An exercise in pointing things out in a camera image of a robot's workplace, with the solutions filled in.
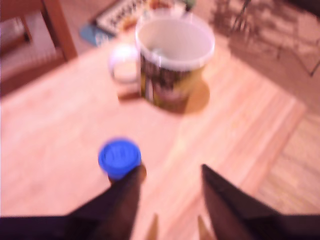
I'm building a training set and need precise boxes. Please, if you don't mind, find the blue coffee capsule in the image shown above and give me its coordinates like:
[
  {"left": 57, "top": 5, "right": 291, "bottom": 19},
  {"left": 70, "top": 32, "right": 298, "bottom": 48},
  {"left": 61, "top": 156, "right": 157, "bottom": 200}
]
[{"left": 97, "top": 136, "right": 142, "bottom": 181}]

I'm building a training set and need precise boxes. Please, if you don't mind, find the hammock print coffee mug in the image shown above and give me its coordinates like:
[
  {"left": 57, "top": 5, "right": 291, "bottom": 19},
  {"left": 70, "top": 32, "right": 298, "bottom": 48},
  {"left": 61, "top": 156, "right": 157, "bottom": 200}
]
[{"left": 107, "top": 15, "right": 216, "bottom": 114}]

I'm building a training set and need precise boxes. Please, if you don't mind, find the blue flat box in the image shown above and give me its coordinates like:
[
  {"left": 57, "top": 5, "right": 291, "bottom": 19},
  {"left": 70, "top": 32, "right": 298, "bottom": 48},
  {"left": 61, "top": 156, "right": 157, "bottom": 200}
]
[{"left": 79, "top": 23, "right": 116, "bottom": 47}]

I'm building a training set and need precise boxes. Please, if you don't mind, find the wooden chair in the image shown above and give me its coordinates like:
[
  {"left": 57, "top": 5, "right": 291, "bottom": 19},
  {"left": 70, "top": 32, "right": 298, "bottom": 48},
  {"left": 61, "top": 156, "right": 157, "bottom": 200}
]
[{"left": 0, "top": 0, "right": 78, "bottom": 98}]

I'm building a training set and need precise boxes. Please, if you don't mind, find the black tripod stand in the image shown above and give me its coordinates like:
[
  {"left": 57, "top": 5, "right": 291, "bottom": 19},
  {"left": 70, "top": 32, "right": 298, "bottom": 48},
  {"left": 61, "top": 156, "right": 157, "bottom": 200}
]
[{"left": 231, "top": 0, "right": 320, "bottom": 77}]

